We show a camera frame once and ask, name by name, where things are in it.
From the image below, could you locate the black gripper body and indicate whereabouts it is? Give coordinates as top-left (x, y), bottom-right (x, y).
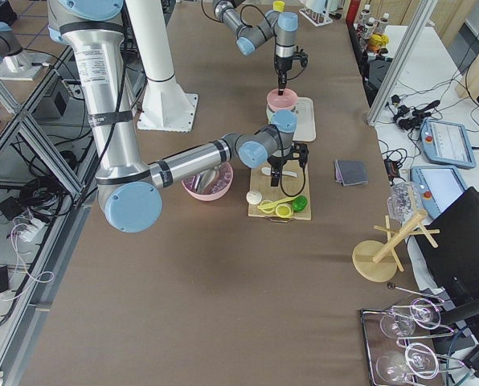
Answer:
top-left (268, 142), bottom-right (309, 169)
top-left (274, 47), bottom-right (308, 72)

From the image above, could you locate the white ceramic spoon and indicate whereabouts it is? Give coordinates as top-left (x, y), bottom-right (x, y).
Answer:
top-left (261, 167), bottom-right (297, 178)

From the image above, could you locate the small pink bowl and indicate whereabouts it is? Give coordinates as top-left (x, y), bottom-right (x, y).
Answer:
top-left (266, 88), bottom-right (298, 113)

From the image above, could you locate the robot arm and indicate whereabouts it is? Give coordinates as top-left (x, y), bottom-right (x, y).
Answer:
top-left (209, 1), bottom-right (309, 96)
top-left (48, 1), bottom-right (308, 232)

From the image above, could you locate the large pink bowl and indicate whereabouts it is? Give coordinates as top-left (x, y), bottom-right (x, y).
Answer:
top-left (182, 162), bottom-right (233, 201)

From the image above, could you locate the cream cartoon tray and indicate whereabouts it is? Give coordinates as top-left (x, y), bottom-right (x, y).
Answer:
top-left (292, 97), bottom-right (317, 142)

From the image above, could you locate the bamboo cutting board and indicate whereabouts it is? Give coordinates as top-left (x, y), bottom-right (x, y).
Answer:
top-left (247, 161), bottom-right (312, 221)

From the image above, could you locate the yellow plastic knife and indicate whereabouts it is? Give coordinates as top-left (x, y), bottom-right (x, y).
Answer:
top-left (272, 197), bottom-right (295, 207)

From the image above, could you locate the white toy bun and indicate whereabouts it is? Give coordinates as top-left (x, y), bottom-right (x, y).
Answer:
top-left (246, 190), bottom-right (263, 205)

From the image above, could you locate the upper lemon slice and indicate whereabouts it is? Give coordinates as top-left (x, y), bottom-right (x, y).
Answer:
top-left (274, 203), bottom-right (294, 219)

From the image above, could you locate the green toy lime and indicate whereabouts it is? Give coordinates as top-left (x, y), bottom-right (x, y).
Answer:
top-left (292, 195), bottom-right (309, 212)

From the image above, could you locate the grey folded cloth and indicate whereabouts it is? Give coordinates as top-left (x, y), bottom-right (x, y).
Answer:
top-left (334, 160), bottom-right (368, 187)

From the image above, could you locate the metal ice scoop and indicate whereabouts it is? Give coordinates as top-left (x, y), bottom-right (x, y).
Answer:
top-left (191, 166), bottom-right (219, 194)

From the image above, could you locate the clear plastic cup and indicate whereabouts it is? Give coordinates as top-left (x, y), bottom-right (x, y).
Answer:
top-left (387, 182), bottom-right (423, 223)

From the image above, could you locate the wooden cup tree stand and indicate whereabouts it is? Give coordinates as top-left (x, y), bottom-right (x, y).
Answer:
top-left (352, 209), bottom-right (440, 283)

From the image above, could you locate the lower blue teach pendant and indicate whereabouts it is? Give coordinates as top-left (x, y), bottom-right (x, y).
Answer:
top-left (411, 165), bottom-right (468, 219)

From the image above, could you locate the blue teach pendant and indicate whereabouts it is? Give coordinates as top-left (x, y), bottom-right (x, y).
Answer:
top-left (420, 117), bottom-right (477, 169)
top-left (411, 165), bottom-right (468, 219)

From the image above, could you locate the upper blue teach pendant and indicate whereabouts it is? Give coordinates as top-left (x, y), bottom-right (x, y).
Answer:
top-left (420, 117), bottom-right (477, 169)

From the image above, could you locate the black monitor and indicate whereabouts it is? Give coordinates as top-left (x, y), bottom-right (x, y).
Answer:
top-left (417, 187), bottom-right (479, 305)

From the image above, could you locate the upper wine glass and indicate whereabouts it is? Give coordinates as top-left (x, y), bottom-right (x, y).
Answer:
top-left (379, 298), bottom-right (440, 339)

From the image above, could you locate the wine glass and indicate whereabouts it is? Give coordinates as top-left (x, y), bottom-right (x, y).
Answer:
top-left (375, 343), bottom-right (439, 385)
top-left (379, 298), bottom-right (440, 339)

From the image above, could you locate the lower wine glass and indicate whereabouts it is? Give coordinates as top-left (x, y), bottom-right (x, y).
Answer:
top-left (375, 343), bottom-right (439, 385)

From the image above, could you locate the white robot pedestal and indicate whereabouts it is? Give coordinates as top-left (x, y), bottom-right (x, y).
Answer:
top-left (126, 0), bottom-right (199, 133)

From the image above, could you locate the aluminium frame post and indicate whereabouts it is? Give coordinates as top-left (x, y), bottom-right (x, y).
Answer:
top-left (366, 0), bottom-right (437, 125)

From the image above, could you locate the black wire glass rack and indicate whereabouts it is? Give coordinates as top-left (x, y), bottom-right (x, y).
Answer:
top-left (360, 298), bottom-right (466, 385)

